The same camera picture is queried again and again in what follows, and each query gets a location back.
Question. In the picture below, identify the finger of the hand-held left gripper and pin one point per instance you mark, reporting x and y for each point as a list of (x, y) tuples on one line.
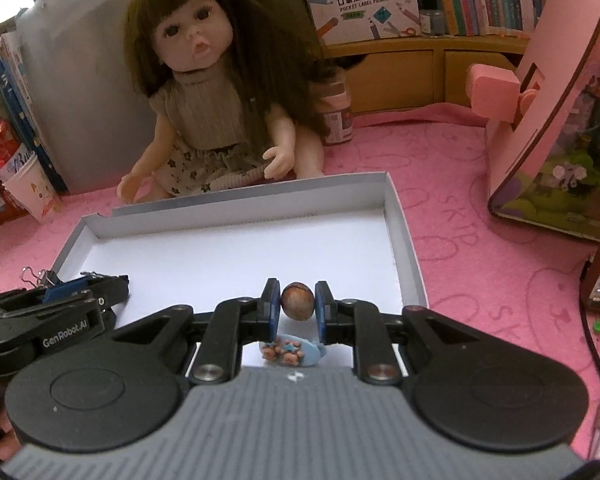
[(70, 290)]

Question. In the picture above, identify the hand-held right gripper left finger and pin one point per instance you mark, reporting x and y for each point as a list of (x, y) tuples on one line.
[(271, 310)]

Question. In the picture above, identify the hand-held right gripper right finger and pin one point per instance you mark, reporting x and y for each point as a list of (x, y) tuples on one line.
[(323, 310)]

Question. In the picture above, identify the brown walnut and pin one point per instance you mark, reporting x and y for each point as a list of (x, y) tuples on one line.
[(296, 301)]

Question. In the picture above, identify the black binder clip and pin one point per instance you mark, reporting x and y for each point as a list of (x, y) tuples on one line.
[(42, 278)]

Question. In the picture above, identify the grey cardboard box tray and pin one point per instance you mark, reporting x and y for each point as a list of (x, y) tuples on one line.
[(230, 250)]

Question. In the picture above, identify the person's left hand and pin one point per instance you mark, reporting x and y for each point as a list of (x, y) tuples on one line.
[(0, 440)]

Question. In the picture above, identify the white paper cup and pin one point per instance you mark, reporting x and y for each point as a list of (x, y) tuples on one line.
[(32, 192)]

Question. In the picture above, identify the pink embossed table cloth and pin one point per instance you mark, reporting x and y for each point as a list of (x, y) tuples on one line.
[(480, 210)]

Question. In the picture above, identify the pink labelled jar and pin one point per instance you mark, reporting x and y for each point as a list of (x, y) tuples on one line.
[(337, 115)]

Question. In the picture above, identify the long-haired baby doll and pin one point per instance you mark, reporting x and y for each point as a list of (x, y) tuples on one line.
[(205, 85)]

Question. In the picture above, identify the wooden drawer organizer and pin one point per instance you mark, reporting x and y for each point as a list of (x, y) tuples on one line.
[(405, 75)]

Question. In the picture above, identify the pink wooden toy house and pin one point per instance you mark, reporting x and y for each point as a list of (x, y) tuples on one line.
[(545, 110)]

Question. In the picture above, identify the small grey cylinder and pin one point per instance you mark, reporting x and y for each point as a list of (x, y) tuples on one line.
[(433, 22)]

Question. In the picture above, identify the white pencil-print box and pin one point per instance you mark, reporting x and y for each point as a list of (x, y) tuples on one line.
[(360, 0)]

